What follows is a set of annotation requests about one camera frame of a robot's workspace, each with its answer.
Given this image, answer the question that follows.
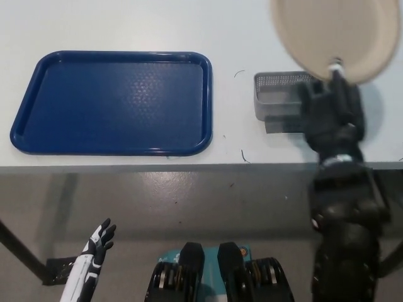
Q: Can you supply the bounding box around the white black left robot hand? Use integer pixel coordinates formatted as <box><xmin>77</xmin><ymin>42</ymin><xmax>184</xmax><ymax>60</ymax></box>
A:
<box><xmin>59</xmin><ymin>217</ymin><xmax>117</xmax><ymax>302</ymax></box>

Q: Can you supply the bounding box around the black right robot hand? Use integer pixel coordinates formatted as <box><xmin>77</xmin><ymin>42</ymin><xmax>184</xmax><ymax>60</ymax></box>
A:
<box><xmin>297</xmin><ymin>57</ymin><xmax>368</xmax><ymax>162</ymax></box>

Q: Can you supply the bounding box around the beige round paper plate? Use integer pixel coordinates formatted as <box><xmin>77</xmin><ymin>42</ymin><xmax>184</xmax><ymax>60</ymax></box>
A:
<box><xmin>270</xmin><ymin>0</ymin><xmax>400</xmax><ymax>86</ymax></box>

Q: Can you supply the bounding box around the black table foot plate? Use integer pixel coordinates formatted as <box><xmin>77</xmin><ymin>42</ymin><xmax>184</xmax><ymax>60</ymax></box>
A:
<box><xmin>42</xmin><ymin>255</ymin><xmax>77</xmax><ymax>286</ymax></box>

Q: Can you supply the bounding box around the blue plastic serving tray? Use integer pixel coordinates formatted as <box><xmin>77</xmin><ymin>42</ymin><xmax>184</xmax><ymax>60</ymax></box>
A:
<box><xmin>9</xmin><ymin>50</ymin><xmax>213</xmax><ymax>157</ymax></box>

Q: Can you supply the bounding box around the grey perforated plastic basket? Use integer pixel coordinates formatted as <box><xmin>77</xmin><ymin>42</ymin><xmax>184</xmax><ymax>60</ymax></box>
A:
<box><xmin>253</xmin><ymin>70</ymin><xmax>316</xmax><ymax>122</ymax></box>

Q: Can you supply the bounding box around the black metal table leg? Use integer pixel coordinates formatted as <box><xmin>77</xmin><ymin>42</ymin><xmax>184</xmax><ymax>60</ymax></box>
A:
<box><xmin>380</xmin><ymin>240</ymin><xmax>403</xmax><ymax>279</ymax></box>
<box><xmin>0</xmin><ymin>219</ymin><xmax>50</xmax><ymax>281</ymax></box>

